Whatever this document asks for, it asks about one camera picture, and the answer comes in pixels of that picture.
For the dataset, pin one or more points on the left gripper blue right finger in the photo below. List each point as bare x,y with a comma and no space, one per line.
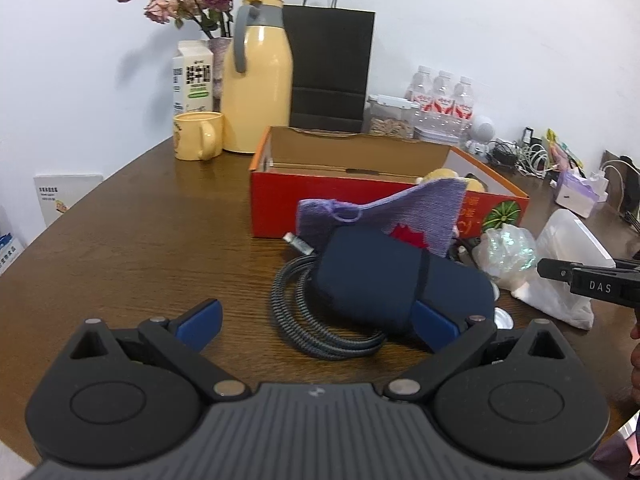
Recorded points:
437,326

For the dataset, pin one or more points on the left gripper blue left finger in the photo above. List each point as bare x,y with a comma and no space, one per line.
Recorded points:
199,326

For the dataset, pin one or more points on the small white cap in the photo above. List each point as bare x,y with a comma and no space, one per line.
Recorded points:
503,319

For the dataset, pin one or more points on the translucent plastic container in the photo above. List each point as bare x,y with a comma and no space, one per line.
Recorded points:
563,242

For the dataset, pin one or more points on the navy blue zip case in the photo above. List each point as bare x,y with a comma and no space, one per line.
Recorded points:
370,277

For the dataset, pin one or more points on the purple knitted pouch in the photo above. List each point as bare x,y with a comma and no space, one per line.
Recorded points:
424,215

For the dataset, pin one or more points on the yellow white plush toy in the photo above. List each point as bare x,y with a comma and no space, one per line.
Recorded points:
471,183

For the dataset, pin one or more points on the iridescent plastic bag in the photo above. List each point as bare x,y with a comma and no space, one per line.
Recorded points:
508,255

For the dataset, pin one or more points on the purple tissue pack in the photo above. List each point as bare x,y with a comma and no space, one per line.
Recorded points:
581,195

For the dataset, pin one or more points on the white power adapter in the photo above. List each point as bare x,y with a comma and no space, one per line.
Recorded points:
623,185

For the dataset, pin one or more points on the colourful snack packet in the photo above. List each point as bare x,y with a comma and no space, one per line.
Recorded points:
563,157

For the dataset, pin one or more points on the red cardboard box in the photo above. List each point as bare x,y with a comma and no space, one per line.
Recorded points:
292,165

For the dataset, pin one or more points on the yellow mug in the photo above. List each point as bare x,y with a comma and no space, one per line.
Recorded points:
198,136

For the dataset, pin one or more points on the white box beside table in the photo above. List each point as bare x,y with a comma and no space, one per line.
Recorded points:
58,192

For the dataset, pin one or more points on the white robot toy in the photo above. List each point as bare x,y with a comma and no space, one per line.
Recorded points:
480,133

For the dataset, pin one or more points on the clear snack container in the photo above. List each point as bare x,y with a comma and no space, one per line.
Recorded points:
391,116

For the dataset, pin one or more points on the water bottle middle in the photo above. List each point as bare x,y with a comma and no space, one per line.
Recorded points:
442,100

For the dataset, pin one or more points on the water bottle right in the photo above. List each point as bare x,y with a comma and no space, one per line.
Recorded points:
464,101

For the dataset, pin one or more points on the yellow thermos jug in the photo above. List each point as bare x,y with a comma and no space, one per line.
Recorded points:
257,77

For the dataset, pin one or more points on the white milk carton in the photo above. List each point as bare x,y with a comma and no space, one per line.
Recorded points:
192,77

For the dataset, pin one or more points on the black paper bag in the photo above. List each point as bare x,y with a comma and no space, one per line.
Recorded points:
331,51

